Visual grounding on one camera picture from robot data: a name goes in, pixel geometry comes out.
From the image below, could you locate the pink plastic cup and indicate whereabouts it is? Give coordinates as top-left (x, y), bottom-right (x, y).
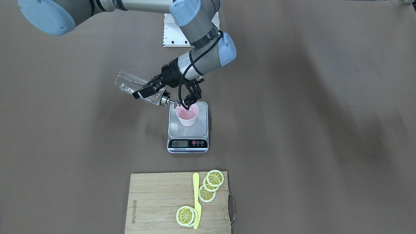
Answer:
top-left (175, 103), bottom-right (199, 126)

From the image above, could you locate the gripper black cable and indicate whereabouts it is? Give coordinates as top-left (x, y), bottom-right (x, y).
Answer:
top-left (178, 31), bottom-right (225, 110)

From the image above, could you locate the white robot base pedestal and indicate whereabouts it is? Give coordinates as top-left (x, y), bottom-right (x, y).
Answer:
top-left (163, 12), bottom-right (222, 47)

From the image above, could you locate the lemon slice lower stack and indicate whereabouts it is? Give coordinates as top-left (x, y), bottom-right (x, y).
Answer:
top-left (199, 186), bottom-right (216, 203)

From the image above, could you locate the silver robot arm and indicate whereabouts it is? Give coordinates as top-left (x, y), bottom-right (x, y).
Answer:
top-left (18, 0), bottom-right (237, 106)

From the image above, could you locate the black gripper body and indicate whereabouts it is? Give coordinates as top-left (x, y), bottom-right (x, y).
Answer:
top-left (155, 60), bottom-right (182, 90)

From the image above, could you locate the yellow plastic knife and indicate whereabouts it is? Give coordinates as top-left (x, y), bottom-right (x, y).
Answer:
top-left (192, 172), bottom-right (202, 229)

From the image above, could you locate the lemon slice middle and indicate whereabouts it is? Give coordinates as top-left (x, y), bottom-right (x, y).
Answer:
top-left (202, 177), bottom-right (219, 192)

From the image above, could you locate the bamboo cutting board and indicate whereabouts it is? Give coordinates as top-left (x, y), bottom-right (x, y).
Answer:
top-left (124, 171), bottom-right (235, 234)

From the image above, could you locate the lemon slice bottom front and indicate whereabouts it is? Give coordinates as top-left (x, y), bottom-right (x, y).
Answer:
top-left (176, 206), bottom-right (194, 227)

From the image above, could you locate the lemon slice top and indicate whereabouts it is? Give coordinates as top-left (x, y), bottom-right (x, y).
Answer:
top-left (205, 169), bottom-right (225, 188)

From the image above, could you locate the lemon slice bottom behind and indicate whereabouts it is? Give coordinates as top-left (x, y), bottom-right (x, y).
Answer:
top-left (187, 207), bottom-right (199, 228)

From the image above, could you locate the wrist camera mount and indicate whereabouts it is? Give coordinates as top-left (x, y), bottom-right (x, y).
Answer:
top-left (178, 77), bottom-right (204, 111)

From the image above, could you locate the digital kitchen scale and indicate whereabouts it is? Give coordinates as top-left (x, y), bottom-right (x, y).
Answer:
top-left (167, 102), bottom-right (209, 153)

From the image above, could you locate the clear glass sauce bottle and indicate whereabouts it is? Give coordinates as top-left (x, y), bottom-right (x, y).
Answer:
top-left (115, 71), bottom-right (181, 107)

